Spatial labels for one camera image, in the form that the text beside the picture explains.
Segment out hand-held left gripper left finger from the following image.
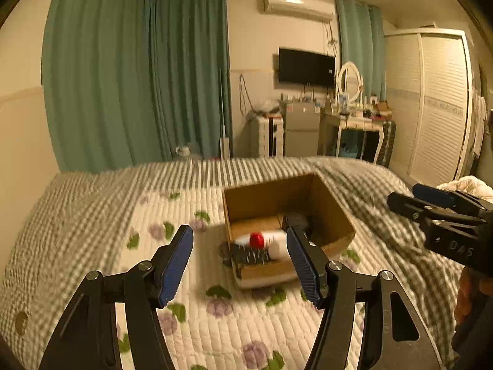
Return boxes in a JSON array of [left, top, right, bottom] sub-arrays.
[[39, 224, 194, 370]]

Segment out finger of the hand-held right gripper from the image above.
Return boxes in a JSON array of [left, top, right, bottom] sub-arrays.
[[412, 184, 493, 212], [387, 191, 442, 226]]

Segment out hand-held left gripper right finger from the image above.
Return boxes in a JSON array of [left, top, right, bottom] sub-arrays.
[[286, 225, 443, 370]]

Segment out white cylindrical bottle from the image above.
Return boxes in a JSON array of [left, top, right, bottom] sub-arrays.
[[235, 229, 294, 261]]

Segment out dark grey item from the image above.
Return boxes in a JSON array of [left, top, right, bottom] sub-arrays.
[[281, 212, 309, 236]]

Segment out cardboard box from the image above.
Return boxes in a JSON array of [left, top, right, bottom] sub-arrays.
[[221, 173, 357, 290]]

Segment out person's right hand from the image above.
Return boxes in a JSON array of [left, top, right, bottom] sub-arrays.
[[456, 269, 479, 326]]

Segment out cream quilted cloth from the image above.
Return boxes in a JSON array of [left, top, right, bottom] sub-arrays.
[[437, 175, 493, 198]]

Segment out dark striped suitcase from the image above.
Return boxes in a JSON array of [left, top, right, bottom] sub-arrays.
[[375, 120, 397, 168]]

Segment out white floral quilted blanket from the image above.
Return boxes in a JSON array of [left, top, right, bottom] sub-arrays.
[[112, 189, 366, 370]]

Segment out white hanging towels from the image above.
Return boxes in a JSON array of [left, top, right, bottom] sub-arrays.
[[472, 88, 488, 158]]

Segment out white louvred wardrobe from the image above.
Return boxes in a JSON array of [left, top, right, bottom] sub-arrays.
[[385, 28, 476, 186]]

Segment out white dressing table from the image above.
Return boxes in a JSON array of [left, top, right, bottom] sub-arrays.
[[319, 110, 386, 163]]

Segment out row of small cosmetic items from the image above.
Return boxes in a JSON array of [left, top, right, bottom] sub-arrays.
[[324, 94, 393, 120]]

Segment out silver small fridge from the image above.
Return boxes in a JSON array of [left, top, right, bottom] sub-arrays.
[[283, 100, 322, 158]]

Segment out white suitcase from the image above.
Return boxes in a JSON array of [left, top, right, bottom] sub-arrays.
[[248, 115, 285, 158]]

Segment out white oval mirror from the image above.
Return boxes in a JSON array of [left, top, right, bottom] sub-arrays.
[[335, 61, 365, 105]]

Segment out clear plastic bag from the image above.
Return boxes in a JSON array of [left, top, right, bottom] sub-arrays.
[[254, 98, 283, 115]]

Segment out pale green curtain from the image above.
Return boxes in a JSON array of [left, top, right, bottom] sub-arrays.
[[335, 0, 388, 103]]

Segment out narrow green curtain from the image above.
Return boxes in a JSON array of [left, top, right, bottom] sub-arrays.
[[148, 0, 232, 160]]

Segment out wide green curtain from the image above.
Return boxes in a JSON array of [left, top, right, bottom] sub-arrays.
[[42, 0, 155, 172]]

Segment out white air conditioner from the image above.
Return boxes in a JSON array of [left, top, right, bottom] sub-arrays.
[[263, 0, 335, 22]]

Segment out black wall television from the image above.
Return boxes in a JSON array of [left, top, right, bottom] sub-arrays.
[[278, 47, 336, 87]]

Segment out hanging wall cable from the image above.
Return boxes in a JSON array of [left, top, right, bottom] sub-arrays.
[[238, 73, 252, 116]]

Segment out air conditioner cable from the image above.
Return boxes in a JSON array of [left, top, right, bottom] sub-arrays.
[[325, 19, 340, 52]]

